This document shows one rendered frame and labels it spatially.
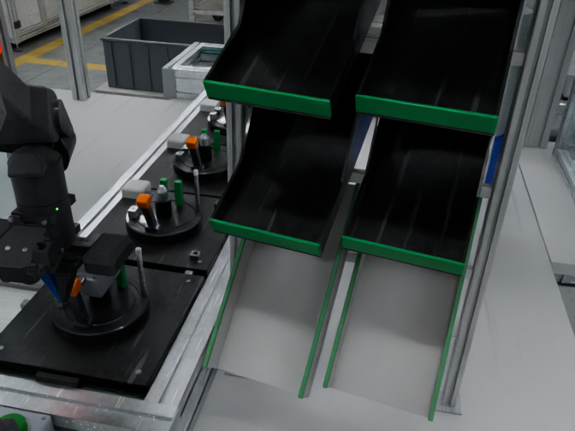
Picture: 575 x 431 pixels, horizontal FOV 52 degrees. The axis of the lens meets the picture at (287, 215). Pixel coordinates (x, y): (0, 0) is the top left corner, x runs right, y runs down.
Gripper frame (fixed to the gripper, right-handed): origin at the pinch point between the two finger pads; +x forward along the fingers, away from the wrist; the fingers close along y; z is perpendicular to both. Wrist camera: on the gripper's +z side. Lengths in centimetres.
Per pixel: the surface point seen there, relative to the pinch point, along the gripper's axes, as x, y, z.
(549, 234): 23, 77, -66
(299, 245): -10.7, 30.6, 1.1
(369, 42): -29.6, 35.2, -11.5
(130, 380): 12.4, 9.4, 3.1
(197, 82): 16, -25, -125
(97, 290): 5.4, 1.6, -5.3
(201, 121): 12, -9, -83
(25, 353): 12.4, -6.4, 1.7
